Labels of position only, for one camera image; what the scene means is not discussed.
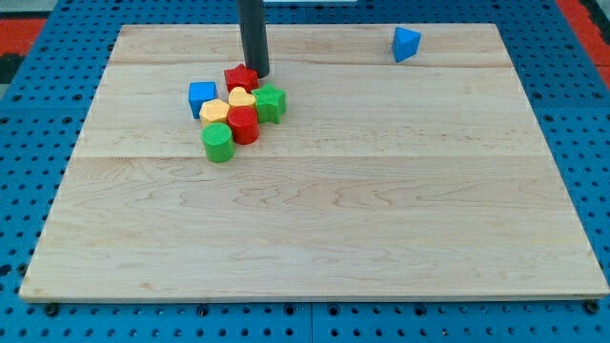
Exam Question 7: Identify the blue triangle block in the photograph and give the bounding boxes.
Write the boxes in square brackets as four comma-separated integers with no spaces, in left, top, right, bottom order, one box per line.
[392,27,421,63]

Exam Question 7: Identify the green star block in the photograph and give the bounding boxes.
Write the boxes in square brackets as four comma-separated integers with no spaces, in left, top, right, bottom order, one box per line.
[252,84,287,124]

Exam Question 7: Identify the red cylinder block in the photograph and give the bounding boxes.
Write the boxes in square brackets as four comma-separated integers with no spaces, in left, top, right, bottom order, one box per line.
[227,106,259,145]

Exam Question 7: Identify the green cylinder block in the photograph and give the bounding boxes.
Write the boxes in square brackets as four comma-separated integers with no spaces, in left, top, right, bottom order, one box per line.
[201,123,234,163]

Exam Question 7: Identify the yellow heart block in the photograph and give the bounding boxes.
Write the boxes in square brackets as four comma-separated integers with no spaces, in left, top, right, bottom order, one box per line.
[228,87,256,109]

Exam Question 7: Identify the yellow hexagon block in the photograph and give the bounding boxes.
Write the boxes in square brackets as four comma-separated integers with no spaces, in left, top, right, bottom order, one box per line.
[199,98,231,128]

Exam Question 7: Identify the red star block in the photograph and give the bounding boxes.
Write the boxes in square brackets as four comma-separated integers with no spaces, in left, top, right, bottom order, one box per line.
[224,64,259,92]

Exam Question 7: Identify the light wooden board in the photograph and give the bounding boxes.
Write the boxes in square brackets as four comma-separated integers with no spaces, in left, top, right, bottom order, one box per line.
[20,24,609,303]

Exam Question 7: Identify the blue cube block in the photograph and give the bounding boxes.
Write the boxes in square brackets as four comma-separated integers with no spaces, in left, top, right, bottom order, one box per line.
[188,81,217,119]

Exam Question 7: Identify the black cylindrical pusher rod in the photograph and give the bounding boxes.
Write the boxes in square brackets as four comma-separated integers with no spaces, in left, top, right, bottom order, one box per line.
[236,0,270,78]

